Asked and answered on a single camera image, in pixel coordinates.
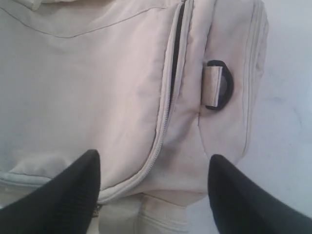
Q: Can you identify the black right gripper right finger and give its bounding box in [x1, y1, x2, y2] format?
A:
[208, 155, 312, 234]

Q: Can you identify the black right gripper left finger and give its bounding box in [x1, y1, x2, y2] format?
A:
[0, 150, 100, 234]

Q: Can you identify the cream fabric duffel bag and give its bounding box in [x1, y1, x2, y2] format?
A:
[0, 0, 269, 234]

